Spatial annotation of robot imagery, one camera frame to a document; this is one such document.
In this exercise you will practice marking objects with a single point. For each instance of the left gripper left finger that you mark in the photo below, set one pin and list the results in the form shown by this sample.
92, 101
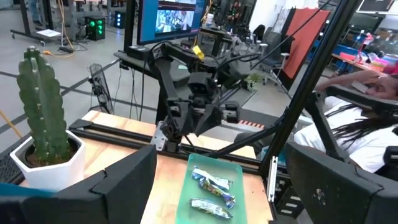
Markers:
124, 193

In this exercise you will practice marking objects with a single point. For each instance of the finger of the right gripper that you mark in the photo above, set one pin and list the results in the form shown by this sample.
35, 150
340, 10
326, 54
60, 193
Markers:
210, 116
185, 119

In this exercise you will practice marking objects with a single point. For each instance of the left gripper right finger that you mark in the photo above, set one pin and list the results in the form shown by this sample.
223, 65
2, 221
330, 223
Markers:
332, 193

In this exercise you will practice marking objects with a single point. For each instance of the dark blue granola bar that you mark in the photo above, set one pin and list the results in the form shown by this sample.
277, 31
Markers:
219, 193

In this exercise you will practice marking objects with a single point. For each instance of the silver blue granola bar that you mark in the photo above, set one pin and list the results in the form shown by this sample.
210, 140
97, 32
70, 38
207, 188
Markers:
211, 208

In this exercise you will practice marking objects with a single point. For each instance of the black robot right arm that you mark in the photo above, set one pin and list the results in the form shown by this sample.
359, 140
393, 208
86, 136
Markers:
164, 81

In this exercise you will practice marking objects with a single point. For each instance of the small green plant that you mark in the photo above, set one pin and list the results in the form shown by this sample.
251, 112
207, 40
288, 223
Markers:
252, 81

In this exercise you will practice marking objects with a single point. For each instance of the person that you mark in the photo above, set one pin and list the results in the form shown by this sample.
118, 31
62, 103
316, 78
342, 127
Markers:
357, 149

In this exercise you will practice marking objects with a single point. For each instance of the green translucent plastic tray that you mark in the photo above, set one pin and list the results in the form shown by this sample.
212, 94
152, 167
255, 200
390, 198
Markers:
192, 186

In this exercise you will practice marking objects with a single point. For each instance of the white hexagonal plant pot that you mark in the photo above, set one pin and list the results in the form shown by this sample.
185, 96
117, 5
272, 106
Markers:
53, 174

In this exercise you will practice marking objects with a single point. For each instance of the grey office chair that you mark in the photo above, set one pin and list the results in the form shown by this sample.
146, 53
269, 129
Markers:
272, 46

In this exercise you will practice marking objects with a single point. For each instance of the blue plastic bin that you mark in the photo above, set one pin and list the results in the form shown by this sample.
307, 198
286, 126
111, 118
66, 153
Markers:
25, 189

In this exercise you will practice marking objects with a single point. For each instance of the large computer monitor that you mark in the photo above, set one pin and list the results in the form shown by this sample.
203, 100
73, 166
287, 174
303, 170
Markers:
171, 20

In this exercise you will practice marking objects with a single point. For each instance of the orange upright panel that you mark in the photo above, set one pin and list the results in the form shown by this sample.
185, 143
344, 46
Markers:
304, 40

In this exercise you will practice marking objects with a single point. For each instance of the black perforated case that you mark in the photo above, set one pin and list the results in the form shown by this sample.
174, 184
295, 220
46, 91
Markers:
7, 168

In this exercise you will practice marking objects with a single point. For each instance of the black box blue lights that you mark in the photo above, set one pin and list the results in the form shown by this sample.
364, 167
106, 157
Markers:
119, 19

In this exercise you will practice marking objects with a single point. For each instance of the green cactus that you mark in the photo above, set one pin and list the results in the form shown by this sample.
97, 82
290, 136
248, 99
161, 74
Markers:
43, 102

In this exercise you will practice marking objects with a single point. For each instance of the black box green lights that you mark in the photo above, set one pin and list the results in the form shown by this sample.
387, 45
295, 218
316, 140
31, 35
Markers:
94, 28

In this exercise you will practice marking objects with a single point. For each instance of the black rolling stand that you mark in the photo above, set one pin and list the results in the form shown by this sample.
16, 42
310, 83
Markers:
31, 29

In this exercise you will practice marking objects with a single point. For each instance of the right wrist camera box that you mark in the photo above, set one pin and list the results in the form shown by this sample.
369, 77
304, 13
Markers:
200, 84

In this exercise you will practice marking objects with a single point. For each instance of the black aluminium table frame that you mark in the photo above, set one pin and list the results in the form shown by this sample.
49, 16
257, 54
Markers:
312, 77

